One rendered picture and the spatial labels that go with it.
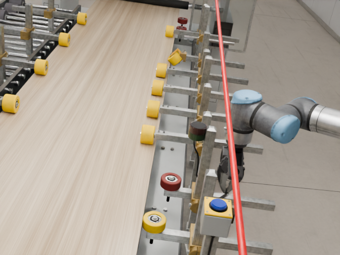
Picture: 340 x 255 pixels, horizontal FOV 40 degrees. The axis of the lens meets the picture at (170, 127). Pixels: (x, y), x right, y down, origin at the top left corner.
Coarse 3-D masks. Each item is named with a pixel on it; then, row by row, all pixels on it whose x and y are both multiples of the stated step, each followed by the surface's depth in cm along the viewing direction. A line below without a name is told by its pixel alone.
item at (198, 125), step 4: (192, 124) 165; (196, 124) 166; (200, 124) 166; (204, 124) 166; (196, 128) 163; (200, 128) 164; (204, 128) 164; (196, 152) 170; (196, 172) 174; (196, 176) 175
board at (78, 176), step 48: (96, 0) 396; (96, 48) 297; (144, 48) 308; (48, 96) 230; (96, 96) 237; (144, 96) 244; (0, 144) 188; (48, 144) 192; (96, 144) 197; (144, 144) 202; (0, 192) 162; (48, 192) 165; (96, 192) 169; (144, 192) 173; (0, 240) 142; (48, 240) 145; (96, 240) 148
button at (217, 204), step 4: (212, 200) 118; (216, 200) 119; (220, 200) 119; (212, 204) 117; (216, 204) 117; (220, 204) 117; (224, 204) 118; (216, 208) 117; (220, 208) 116; (224, 208) 117
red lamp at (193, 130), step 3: (204, 123) 167; (189, 129) 166; (192, 129) 164; (195, 129) 163; (198, 129) 163; (201, 129) 163; (204, 129) 164; (192, 132) 164; (195, 132) 164; (198, 132) 164; (201, 132) 164; (204, 132) 165
